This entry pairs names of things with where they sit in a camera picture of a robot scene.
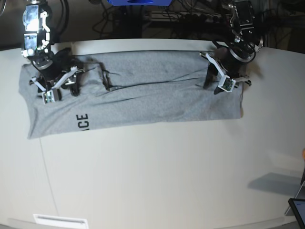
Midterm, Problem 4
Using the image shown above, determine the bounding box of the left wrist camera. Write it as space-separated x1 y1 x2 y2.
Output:
218 75 236 93

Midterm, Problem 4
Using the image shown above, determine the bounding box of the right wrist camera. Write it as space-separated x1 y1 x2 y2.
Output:
41 89 59 104

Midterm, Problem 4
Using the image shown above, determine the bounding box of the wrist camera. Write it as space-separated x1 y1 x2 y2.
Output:
218 75 236 93
41 89 59 104

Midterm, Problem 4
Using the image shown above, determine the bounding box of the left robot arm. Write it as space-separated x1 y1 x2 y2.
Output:
91 0 261 94

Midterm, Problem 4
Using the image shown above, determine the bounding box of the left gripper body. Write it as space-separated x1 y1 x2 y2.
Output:
200 45 252 85

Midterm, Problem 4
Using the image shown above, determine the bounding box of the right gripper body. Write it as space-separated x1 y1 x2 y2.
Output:
29 48 84 93

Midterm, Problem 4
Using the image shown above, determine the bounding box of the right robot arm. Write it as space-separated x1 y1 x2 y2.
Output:
20 1 208 102

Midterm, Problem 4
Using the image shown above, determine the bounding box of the white label strip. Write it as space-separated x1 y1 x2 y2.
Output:
33 214 89 229

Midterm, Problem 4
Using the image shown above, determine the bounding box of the black power strip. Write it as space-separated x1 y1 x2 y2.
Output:
148 11 226 23

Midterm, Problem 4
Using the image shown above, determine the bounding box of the grey T-shirt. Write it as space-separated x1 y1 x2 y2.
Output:
19 51 243 139

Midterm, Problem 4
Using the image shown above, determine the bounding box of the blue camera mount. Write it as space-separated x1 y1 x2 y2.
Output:
107 0 172 6

